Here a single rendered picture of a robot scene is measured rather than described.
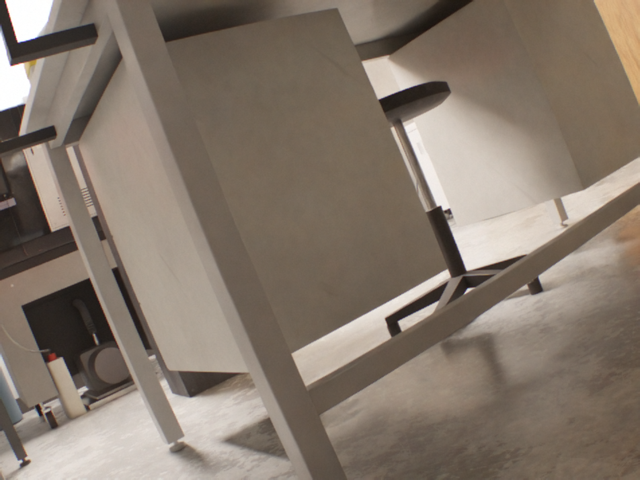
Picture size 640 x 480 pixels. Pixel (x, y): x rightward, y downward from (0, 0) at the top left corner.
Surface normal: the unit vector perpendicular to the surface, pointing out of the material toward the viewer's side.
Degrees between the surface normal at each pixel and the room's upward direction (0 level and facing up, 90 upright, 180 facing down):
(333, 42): 90
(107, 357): 90
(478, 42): 90
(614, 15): 90
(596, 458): 0
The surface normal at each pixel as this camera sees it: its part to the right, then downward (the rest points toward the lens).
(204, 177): 0.50, -0.18
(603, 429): -0.38, -0.92
